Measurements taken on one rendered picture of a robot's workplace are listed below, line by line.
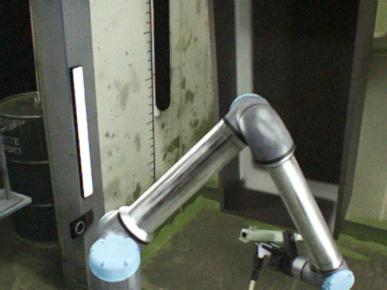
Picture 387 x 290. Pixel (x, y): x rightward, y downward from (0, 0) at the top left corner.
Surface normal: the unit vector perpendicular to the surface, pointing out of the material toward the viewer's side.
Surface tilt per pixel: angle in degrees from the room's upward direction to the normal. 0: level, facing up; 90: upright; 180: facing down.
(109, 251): 5
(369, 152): 57
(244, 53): 102
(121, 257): 5
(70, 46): 90
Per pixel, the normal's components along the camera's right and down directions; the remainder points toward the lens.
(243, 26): -0.47, 0.53
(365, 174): -0.45, -0.21
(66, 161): -0.52, 0.34
